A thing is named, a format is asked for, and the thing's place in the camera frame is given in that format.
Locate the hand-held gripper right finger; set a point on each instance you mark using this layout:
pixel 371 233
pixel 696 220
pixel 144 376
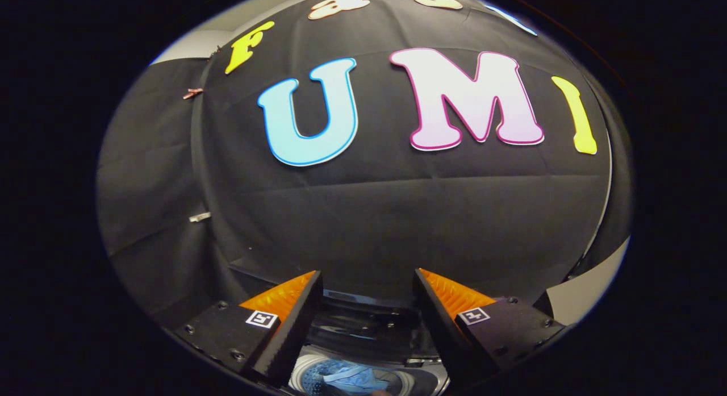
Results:
pixel 443 328

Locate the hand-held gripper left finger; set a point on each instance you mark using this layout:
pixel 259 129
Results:
pixel 292 328

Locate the grey washing machine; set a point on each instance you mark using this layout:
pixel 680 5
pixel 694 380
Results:
pixel 369 322

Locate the light blue shirt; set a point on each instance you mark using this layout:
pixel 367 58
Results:
pixel 349 379

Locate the black backdrop cloth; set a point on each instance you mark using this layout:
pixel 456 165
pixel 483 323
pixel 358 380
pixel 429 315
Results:
pixel 369 214

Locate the white clip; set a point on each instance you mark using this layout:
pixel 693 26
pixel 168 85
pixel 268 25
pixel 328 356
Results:
pixel 199 217

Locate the red clip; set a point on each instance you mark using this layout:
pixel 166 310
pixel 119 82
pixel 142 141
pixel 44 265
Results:
pixel 192 93

